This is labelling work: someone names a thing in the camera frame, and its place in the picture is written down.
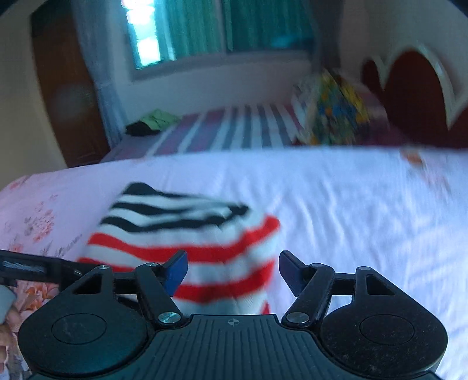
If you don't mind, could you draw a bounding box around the brown wooden door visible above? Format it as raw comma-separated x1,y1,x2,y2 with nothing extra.
29,3,111,169

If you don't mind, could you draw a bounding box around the white black red striped garment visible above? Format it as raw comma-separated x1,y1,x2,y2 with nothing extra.
75,182,282,315

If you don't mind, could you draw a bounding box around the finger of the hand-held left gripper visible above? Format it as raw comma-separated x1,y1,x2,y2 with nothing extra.
278,250,397,327
0,249,137,286
71,250,189,327

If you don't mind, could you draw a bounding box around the green cloth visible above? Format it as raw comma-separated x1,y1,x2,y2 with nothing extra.
141,109,182,131

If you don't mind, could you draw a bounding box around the striped pillow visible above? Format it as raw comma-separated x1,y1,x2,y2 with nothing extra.
292,81,319,144

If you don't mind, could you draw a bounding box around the pink floral blanket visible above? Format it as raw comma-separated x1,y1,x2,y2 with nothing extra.
0,146,468,380

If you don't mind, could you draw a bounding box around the grey-blue curtain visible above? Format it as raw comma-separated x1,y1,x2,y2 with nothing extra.
71,0,127,148

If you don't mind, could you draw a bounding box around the window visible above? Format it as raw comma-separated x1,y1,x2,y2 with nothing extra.
121,0,323,71

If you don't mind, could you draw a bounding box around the striped bed sheet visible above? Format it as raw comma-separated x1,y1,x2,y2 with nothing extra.
100,102,311,163

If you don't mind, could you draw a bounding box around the red heart-shaped headboard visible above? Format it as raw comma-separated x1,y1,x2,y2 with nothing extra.
360,44,468,150

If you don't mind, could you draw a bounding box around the black cloth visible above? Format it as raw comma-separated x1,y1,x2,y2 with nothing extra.
125,121,156,137

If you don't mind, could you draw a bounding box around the person's left hand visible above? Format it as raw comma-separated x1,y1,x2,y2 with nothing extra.
0,286,20,369

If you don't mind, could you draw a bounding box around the colourful printed pillow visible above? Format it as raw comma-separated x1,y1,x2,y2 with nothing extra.
306,69,371,146

